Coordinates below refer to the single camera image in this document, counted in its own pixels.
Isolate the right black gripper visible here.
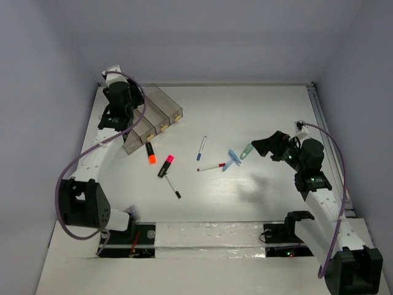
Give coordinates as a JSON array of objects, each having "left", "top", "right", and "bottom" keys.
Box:
[{"left": 251, "top": 130, "right": 305, "bottom": 173}]

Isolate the blue-capped white marker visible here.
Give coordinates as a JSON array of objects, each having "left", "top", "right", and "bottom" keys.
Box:
[{"left": 196, "top": 136, "right": 207, "bottom": 161}]

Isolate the orange highlighter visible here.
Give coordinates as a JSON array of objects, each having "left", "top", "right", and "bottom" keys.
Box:
[{"left": 146, "top": 142, "right": 157, "bottom": 165}]

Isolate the red-capped white marker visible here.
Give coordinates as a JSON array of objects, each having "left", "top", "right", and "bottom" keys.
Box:
[{"left": 197, "top": 163, "right": 225, "bottom": 171}]

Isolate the pink highlighter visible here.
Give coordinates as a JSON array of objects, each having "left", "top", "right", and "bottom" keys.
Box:
[{"left": 157, "top": 155, "right": 174, "bottom": 178}]

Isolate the black-capped white marker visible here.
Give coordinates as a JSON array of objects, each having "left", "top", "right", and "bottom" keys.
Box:
[{"left": 165, "top": 173, "right": 181, "bottom": 199}]

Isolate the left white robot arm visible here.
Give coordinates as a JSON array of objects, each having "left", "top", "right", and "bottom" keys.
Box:
[{"left": 55, "top": 71, "right": 145, "bottom": 243}]

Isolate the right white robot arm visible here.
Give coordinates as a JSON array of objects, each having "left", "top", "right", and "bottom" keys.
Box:
[{"left": 251, "top": 131, "right": 383, "bottom": 294}]

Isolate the clear four-compartment organizer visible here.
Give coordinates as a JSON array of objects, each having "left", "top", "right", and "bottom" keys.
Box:
[{"left": 123, "top": 84, "right": 183, "bottom": 155}]

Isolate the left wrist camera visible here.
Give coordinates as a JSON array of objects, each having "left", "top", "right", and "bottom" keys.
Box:
[{"left": 101, "top": 64, "right": 125, "bottom": 85}]

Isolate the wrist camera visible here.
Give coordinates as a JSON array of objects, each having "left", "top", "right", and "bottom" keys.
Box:
[
  {"left": 292, "top": 120, "right": 309, "bottom": 141},
  {"left": 101, "top": 64, "right": 125, "bottom": 85}
]

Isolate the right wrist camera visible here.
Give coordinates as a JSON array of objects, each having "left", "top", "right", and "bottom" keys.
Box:
[{"left": 292, "top": 120, "right": 309, "bottom": 141}]

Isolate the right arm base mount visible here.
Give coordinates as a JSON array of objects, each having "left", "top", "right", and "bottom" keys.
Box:
[{"left": 259, "top": 211, "right": 314, "bottom": 258}]

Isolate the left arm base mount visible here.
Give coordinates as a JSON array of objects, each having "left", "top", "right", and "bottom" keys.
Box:
[{"left": 98, "top": 222, "right": 156, "bottom": 259}]

